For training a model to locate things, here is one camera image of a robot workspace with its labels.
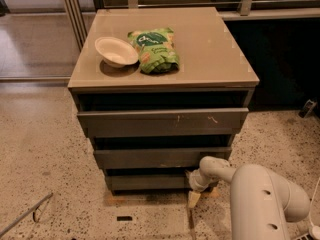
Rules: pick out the grey metal rod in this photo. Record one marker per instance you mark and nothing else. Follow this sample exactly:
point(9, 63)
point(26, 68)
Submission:
point(30, 210)

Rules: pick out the white paper bowl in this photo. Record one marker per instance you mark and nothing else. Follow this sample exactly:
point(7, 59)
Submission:
point(116, 52)

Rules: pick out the grey drawer cabinet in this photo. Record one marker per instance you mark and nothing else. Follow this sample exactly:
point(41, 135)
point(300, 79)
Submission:
point(213, 73)

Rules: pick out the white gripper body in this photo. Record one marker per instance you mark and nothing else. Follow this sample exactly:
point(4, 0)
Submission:
point(196, 183)

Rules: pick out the dark caster foot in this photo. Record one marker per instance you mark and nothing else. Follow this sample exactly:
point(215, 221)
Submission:
point(307, 108)

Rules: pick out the green snack bag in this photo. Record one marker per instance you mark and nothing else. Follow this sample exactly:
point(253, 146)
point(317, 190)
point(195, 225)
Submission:
point(155, 48)

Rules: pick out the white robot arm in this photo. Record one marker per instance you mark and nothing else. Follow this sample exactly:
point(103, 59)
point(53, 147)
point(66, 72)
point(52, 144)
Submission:
point(262, 202)

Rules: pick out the grey top drawer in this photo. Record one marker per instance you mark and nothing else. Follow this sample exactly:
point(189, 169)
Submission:
point(153, 123)

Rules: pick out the grey bottom drawer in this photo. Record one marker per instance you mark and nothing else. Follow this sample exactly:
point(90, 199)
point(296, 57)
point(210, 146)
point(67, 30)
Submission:
point(147, 182)

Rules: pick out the grey drawer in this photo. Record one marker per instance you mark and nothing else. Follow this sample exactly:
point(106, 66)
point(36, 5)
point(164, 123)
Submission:
point(147, 182)
point(157, 158)
point(153, 123)

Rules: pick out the grey middle drawer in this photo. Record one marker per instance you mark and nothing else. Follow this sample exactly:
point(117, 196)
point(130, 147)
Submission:
point(157, 158)

